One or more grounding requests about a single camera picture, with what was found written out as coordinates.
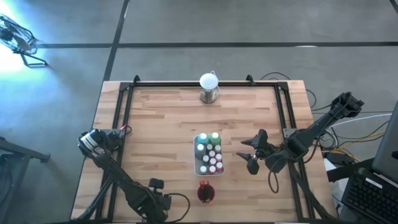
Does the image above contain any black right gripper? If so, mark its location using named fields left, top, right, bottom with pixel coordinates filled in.
left=236, top=129, right=277, bottom=175

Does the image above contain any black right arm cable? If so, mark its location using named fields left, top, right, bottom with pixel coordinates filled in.
left=267, top=158, right=280, bottom=194

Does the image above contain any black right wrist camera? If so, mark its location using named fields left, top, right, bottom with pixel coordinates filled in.
left=264, top=151, right=290, bottom=174

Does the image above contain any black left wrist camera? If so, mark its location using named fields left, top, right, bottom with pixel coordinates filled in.
left=148, top=178, right=165, bottom=190

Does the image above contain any grey laptop black keyboard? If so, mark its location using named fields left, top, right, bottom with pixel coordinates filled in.
left=340, top=99, right=398, bottom=224

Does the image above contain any black aluminium table frame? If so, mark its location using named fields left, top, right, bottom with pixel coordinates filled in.
left=74, top=80, right=336, bottom=224

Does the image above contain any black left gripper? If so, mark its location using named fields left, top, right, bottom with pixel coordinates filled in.
left=133, top=189, right=172, bottom=223

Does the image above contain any white floor cable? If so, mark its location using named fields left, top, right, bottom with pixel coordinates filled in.
left=331, top=113, right=393, bottom=128

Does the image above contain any black metal stand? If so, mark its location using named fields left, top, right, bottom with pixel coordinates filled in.
left=0, top=136, right=50, bottom=164

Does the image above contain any black floor cable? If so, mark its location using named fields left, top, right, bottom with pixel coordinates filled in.
left=259, top=72, right=317, bottom=109

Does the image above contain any black power brick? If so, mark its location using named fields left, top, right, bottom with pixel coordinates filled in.
left=326, top=152, right=352, bottom=166

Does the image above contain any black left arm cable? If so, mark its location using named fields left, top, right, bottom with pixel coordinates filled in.
left=167, top=192, right=191, bottom=223

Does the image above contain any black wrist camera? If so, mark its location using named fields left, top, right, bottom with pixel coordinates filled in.
left=264, top=151, right=290, bottom=174
left=148, top=178, right=165, bottom=190

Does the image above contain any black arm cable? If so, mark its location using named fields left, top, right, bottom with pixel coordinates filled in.
left=267, top=158, right=280, bottom=194
left=167, top=192, right=191, bottom=223

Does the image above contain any yellow cable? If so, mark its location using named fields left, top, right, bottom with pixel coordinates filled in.
left=329, top=132, right=386, bottom=163

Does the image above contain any pink plastic cup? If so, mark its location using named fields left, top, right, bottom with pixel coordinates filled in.
left=197, top=182, right=216, bottom=205

